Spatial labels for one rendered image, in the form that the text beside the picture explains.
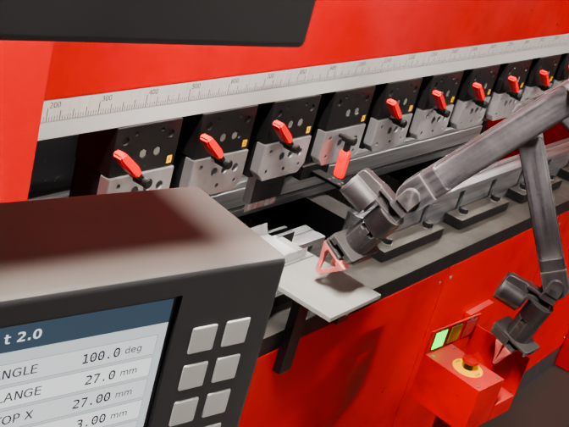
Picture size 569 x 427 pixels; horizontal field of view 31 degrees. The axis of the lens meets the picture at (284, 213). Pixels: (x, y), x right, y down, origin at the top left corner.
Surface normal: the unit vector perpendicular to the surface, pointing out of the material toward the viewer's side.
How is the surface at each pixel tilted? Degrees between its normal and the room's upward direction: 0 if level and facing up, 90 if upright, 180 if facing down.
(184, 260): 0
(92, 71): 90
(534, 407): 0
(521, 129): 83
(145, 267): 0
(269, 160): 90
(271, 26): 90
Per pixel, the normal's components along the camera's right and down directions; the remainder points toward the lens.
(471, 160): -0.22, 0.23
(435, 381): -0.68, 0.14
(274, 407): 0.76, 0.44
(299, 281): 0.25, -0.88
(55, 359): 0.61, 0.47
